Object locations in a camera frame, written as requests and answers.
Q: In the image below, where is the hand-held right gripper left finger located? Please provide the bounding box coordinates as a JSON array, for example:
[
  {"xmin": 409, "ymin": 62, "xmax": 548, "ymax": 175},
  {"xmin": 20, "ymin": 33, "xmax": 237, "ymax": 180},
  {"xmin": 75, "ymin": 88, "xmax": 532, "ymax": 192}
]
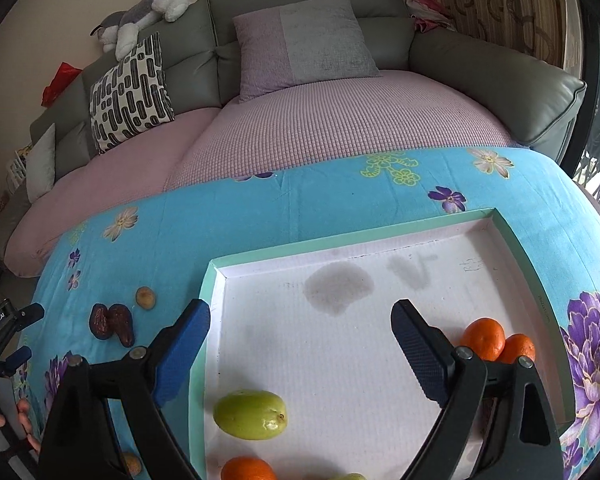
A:
[{"xmin": 39, "ymin": 298, "xmax": 212, "ymax": 480}]

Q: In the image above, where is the lilac and grey pillow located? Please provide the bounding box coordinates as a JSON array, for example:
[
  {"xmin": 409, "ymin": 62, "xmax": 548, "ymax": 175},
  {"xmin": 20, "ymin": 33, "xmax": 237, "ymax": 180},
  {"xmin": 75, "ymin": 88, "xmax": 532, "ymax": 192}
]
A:
[{"xmin": 232, "ymin": 0, "xmax": 383, "ymax": 103}]

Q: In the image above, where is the blue floral blanket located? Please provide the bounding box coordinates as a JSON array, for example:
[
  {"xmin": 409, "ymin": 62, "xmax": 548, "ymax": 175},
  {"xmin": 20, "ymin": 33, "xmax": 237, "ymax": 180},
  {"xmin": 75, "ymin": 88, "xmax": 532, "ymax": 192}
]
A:
[{"xmin": 10, "ymin": 146, "xmax": 600, "ymax": 480}]

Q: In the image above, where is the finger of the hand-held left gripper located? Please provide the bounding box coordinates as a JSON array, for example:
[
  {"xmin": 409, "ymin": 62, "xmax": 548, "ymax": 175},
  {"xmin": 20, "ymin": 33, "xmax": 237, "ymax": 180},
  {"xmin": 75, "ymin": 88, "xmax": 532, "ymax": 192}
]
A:
[
  {"xmin": 14, "ymin": 303, "xmax": 46, "ymax": 330},
  {"xmin": 2, "ymin": 346, "xmax": 33, "ymax": 377}
]

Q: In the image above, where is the brown patterned curtain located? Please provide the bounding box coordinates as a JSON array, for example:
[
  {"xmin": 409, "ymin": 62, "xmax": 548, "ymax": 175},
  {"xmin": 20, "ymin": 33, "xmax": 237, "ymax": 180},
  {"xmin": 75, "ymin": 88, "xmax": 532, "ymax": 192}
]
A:
[{"xmin": 434, "ymin": 0, "xmax": 588, "ymax": 81}]

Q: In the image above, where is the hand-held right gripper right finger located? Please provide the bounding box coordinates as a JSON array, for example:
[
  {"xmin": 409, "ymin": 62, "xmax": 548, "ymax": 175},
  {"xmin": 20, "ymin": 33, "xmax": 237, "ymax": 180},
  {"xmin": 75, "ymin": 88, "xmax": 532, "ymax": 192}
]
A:
[{"xmin": 390, "ymin": 299, "xmax": 565, "ymax": 480}]

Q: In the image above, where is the red plastic bag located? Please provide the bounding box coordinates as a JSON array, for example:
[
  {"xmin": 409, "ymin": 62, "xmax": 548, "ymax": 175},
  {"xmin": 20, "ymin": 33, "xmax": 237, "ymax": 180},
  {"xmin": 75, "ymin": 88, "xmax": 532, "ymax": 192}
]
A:
[{"xmin": 41, "ymin": 61, "xmax": 83, "ymax": 107}]

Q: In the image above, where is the dried red date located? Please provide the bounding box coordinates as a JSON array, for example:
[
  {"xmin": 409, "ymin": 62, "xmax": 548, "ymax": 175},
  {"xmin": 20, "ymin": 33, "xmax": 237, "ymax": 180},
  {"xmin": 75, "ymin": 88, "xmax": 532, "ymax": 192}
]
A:
[
  {"xmin": 107, "ymin": 304, "xmax": 137, "ymax": 348},
  {"xmin": 89, "ymin": 303, "xmax": 112, "ymax": 342}
]

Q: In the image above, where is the grey sofa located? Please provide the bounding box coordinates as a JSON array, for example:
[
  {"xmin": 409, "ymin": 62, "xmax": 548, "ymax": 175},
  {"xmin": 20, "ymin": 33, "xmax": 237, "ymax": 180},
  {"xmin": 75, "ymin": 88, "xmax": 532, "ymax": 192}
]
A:
[{"xmin": 0, "ymin": 0, "xmax": 588, "ymax": 281}]

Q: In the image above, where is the orange tangerine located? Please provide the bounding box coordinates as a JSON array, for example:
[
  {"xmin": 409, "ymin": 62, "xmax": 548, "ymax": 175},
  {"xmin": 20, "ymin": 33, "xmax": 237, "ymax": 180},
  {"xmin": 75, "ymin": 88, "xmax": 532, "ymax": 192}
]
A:
[
  {"xmin": 221, "ymin": 456, "xmax": 278, "ymax": 480},
  {"xmin": 497, "ymin": 333, "xmax": 537, "ymax": 365},
  {"xmin": 459, "ymin": 317, "xmax": 507, "ymax": 362}
]

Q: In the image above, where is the pink floral cloth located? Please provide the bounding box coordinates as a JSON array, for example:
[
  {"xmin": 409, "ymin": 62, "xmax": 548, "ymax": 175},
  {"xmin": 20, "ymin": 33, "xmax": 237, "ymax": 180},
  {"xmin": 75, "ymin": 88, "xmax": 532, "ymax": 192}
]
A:
[{"xmin": 399, "ymin": 0, "xmax": 456, "ymax": 33}]

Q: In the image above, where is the small grey pillow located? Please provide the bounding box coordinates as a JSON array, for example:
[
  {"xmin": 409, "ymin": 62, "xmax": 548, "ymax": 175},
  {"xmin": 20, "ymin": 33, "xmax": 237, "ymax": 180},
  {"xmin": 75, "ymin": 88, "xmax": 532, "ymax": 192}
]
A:
[{"xmin": 25, "ymin": 122, "xmax": 57, "ymax": 202}]

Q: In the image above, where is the person's left hand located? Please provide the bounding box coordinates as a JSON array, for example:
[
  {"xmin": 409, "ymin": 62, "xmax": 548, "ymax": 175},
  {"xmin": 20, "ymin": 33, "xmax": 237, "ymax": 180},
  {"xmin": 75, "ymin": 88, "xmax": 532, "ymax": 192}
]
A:
[{"xmin": 0, "ymin": 399, "xmax": 42, "ymax": 453}]

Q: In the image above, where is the grey and white plush dog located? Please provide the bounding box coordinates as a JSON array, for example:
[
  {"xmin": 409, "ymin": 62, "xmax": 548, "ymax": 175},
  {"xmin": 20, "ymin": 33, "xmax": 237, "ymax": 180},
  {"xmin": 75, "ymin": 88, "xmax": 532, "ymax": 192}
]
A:
[{"xmin": 90, "ymin": 0, "xmax": 193, "ymax": 60}]

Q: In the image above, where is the black and white patterned pillow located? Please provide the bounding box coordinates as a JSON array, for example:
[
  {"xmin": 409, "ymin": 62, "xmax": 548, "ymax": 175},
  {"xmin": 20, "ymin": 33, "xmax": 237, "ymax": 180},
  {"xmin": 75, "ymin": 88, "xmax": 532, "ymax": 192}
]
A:
[{"xmin": 89, "ymin": 31, "xmax": 176, "ymax": 155}]

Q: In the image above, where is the pink sofa cover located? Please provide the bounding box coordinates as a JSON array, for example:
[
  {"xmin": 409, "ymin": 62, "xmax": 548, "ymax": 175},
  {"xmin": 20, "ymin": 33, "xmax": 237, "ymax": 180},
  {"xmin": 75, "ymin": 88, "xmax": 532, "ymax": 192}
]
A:
[
  {"xmin": 4, "ymin": 107, "xmax": 221, "ymax": 278},
  {"xmin": 164, "ymin": 69, "xmax": 528, "ymax": 193}
]

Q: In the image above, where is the teal cardboard box tray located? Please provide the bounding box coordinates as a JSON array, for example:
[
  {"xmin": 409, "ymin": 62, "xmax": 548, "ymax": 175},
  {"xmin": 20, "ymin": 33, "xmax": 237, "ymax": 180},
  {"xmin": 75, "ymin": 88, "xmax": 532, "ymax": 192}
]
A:
[{"xmin": 187, "ymin": 207, "xmax": 578, "ymax": 480}]

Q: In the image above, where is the white rack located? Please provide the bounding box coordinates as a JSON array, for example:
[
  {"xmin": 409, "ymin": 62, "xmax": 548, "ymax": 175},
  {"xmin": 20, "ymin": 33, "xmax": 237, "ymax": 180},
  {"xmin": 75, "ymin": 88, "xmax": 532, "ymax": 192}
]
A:
[{"xmin": 2, "ymin": 147, "xmax": 33, "ymax": 196}]

